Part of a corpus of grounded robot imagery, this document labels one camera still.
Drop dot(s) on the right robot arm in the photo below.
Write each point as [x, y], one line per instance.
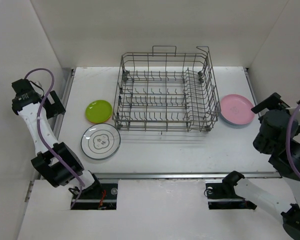
[278, 127]

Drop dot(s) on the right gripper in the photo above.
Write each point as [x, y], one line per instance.
[272, 102]

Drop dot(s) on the pink plate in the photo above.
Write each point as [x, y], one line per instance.
[236, 109]

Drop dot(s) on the orange plate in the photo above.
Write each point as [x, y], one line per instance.
[98, 120]

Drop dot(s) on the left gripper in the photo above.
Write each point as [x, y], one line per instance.
[55, 108]

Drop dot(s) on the grey wire dish rack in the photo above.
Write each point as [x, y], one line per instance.
[166, 90]

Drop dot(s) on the plain white plate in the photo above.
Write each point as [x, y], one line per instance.
[100, 141]

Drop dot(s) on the blue plate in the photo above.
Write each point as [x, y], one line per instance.
[233, 125]

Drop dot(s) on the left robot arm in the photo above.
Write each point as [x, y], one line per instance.
[54, 160]

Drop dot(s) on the left aluminium rail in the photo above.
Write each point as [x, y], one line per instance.
[60, 117]

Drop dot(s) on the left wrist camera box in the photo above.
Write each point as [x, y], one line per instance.
[38, 85]

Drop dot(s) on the front aluminium rail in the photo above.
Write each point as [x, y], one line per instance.
[190, 175]

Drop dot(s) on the lime green plate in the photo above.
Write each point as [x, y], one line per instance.
[99, 108]

